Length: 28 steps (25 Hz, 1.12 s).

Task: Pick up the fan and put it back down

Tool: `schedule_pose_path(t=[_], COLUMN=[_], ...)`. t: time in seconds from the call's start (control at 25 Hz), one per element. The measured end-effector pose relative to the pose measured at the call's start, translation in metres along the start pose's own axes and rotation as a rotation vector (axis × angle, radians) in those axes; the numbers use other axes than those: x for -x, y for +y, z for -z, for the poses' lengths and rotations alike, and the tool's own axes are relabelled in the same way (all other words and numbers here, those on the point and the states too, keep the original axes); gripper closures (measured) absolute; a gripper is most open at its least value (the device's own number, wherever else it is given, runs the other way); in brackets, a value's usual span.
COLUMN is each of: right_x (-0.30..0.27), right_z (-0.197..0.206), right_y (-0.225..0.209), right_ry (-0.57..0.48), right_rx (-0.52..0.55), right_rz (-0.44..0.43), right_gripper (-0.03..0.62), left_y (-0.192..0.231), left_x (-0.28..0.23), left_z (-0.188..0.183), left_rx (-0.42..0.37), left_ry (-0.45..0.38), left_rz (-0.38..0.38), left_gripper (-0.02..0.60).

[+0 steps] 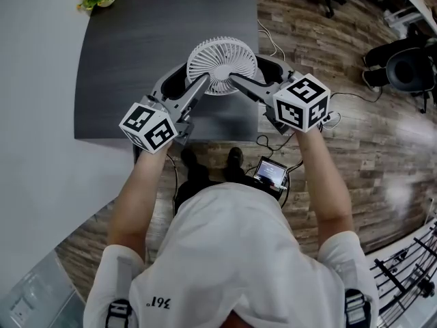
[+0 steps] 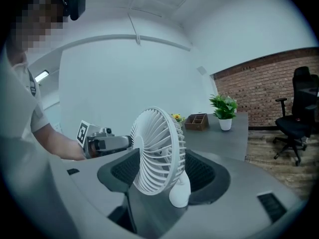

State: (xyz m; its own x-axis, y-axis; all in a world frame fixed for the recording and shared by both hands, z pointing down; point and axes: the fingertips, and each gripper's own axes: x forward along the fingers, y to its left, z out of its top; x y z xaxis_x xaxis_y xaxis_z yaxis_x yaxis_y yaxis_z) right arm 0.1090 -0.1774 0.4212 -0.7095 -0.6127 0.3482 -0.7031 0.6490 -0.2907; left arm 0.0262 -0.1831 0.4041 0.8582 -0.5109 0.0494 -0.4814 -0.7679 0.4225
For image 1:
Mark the small screen device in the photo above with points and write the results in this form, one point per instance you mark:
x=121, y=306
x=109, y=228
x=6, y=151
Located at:
x=270, y=173

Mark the person's white t-shirt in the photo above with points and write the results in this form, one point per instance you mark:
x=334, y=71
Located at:
x=232, y=251

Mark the glass cabinet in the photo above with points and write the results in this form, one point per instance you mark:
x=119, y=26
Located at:
x=37, y=292

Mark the white metal shelf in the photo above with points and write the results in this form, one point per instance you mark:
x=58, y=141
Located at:
x=404, y=15

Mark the person's black trousers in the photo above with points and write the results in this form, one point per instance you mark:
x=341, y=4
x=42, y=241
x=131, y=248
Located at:
x=194, y=187

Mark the person's black right shoe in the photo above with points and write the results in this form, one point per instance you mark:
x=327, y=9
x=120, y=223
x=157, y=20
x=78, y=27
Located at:
x=235, y=156

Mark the white round fan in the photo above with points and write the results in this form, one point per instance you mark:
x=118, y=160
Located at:
x=222, y=56

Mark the person's right forearm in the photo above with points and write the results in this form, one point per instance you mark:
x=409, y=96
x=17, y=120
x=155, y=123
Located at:
x=324, y=183

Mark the person's black left shoe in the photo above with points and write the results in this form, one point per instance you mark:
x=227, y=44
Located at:
x=188, y=157

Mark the person's left forearm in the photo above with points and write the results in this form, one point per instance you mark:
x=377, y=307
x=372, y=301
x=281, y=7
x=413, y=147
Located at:
x=136, y=197

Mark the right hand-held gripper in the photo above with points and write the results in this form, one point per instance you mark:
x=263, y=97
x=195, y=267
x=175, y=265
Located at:
x=302, y=104

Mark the person's black shoe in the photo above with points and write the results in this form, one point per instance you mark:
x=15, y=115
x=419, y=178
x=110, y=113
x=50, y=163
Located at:
x=188, y=157
x=235, y=156

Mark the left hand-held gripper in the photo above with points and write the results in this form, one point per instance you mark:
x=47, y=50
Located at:
x=147, y=127

